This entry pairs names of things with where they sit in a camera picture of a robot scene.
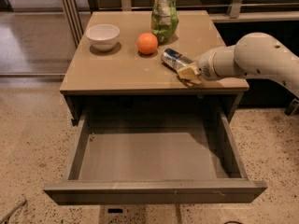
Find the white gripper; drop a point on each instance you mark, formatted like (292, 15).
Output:
(207, 66)

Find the blue silver redbull can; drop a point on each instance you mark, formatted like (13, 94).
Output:
(174, 59)

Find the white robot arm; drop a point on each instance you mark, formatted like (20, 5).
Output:
(255, 55)

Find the beige drawer cabinet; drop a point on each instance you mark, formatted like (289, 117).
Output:
(123, 71)

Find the open grey top drawer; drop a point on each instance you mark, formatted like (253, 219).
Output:
(159, 159)

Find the orange fruit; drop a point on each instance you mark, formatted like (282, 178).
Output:
(147, 43)

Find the green chip bag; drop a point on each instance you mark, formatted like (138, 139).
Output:
(164, 19)

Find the white ceramic bowl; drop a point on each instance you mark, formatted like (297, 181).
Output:
(103, 37)

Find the metal rod on floor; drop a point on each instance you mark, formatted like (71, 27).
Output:
(7, 216)

